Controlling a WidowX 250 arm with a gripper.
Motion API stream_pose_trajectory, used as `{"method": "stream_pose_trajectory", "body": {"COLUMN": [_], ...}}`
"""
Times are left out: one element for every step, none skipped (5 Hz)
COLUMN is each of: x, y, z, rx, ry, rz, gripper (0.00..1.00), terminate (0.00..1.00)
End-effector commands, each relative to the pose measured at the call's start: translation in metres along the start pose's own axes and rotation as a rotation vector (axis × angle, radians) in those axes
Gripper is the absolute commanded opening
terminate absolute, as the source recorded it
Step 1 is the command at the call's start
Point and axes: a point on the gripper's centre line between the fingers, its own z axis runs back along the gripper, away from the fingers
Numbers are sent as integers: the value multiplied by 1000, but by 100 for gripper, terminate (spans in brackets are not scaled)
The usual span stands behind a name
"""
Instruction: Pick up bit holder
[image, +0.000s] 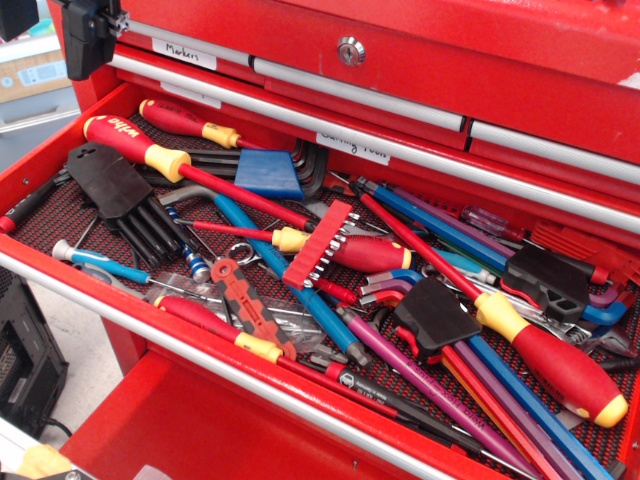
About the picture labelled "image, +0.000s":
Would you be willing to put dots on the black slim screwdriver left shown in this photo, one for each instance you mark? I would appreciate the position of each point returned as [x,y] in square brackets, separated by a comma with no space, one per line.
[23,209]

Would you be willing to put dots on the open red drawer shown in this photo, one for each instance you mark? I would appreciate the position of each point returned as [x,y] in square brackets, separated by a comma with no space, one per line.
[196,407]

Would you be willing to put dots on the blue long hex key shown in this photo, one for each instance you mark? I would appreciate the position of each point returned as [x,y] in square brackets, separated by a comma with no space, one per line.
[330,322]

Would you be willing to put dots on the long red yellow screwdriver right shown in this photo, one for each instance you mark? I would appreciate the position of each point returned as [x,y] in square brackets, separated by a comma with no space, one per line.
[572,377]

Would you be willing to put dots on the large Wiha red yellow screwdriver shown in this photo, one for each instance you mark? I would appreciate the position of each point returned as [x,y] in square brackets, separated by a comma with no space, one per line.
[176,165]

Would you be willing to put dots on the red bit holder with bits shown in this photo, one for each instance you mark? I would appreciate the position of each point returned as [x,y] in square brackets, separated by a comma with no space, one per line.
[327,238]

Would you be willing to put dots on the silver adjustable wrench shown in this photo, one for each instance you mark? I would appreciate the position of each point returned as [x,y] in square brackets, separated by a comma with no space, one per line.
[611,338]

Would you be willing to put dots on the red bit rail right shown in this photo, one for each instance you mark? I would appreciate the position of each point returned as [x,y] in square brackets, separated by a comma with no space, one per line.
[576,244]

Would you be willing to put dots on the grey L hex key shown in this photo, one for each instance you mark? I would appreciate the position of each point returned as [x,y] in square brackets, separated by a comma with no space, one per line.
[186,193]

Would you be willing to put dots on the red yellow screwdriver centre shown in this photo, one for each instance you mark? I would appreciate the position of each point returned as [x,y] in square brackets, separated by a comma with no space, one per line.
[368,254]

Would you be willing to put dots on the blue white precision screwdriver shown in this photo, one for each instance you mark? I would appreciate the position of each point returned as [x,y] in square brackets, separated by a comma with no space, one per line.
[63,251]

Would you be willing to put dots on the black Wiha screwdriver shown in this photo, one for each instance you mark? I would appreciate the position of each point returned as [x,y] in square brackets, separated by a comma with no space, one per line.
[415,417]

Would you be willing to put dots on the black holder hex keys right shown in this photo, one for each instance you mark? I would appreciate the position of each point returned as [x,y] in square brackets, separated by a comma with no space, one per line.
[559,288]

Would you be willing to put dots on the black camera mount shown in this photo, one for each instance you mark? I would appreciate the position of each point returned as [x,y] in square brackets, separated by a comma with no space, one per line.
[90,33]

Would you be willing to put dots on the black hex key holder set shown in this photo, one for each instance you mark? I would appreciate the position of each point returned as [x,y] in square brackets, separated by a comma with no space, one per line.
[126,202]

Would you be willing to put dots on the red tool chest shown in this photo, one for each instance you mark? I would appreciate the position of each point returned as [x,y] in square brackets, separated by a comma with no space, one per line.
[524,81]

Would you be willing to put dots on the red yellow screwdriver top back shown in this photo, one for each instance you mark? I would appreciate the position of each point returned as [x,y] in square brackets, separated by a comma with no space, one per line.
[176,119]

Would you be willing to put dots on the white Markers label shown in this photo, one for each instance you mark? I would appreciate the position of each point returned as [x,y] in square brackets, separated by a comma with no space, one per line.
[182,53]

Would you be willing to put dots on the magenta long hex key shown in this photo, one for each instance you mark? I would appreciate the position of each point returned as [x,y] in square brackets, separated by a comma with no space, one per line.
[463,414]

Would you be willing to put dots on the red black folding tool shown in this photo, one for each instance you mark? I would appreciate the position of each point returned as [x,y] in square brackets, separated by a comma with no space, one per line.
[246,304]

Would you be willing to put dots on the white cutting tools label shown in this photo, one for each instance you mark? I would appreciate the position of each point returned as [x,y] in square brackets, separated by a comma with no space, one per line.
[354,149]

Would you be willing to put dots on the blue hex key holder set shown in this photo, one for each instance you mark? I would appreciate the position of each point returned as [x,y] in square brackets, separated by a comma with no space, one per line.
[271,174]

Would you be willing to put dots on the silver combination wrench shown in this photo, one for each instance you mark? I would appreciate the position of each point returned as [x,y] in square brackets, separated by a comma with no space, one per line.
[242,253]

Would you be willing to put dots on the blue striped precision screwdriver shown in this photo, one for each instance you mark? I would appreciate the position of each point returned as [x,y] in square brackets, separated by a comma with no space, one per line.
[199,268]

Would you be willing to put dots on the black electronic box on floor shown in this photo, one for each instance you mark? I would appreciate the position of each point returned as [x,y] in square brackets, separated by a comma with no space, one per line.
[33,370]

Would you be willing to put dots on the red yellow screwdriver front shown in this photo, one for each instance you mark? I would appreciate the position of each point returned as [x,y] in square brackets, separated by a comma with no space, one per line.
[200,316]

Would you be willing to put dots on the clear handle small screwdriver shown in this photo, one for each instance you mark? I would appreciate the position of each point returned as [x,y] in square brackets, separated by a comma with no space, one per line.
[492,223]

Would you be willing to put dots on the silver lock cylinder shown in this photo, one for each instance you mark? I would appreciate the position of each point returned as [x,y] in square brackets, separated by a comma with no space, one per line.
[351,51]

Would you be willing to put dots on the black holder coloured hex keys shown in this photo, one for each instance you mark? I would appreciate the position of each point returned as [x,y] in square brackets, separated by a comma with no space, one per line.
[434,319]

